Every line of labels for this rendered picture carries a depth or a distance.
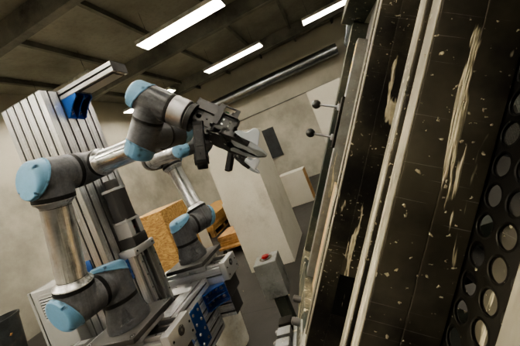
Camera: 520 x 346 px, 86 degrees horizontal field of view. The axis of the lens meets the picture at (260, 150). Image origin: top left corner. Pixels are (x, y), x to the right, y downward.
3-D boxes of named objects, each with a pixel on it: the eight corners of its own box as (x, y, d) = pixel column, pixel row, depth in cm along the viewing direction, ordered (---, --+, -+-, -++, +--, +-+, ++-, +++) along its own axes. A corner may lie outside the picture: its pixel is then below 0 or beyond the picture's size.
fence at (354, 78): (316, 272, 118) (306, 269, 119) (366, 43, 109) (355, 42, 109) (316, 278, 113) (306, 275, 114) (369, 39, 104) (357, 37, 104)
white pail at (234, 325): (226, 333, 257) (206, 285, 257) (255, 327, 249) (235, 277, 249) (212, 361, 227) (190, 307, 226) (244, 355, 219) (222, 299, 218)
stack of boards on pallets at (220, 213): (219, 214, 889) (213, 201, 889) (248, 204, 861) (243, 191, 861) (178, 248, 652) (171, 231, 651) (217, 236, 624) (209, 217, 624)
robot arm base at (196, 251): (174, 268, 146) (167, 251, 146) (189, 255, 160) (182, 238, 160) (199, 261, 142) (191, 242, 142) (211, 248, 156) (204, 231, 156)
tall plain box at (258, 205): (267, 243, 450) (227, 142, 449) (302, 233, 434) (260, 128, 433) (251, 272, 363) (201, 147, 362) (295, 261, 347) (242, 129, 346)
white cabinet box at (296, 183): (292, 202, 661) (281, 174, 661) (315, 194, 646) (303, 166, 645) (289, 208, 618) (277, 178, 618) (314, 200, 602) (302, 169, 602)
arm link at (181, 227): (172, 247, 150) (162, 224, 150) (191, 234, 160) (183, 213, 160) (183, 245, 142) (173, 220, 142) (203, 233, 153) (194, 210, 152)
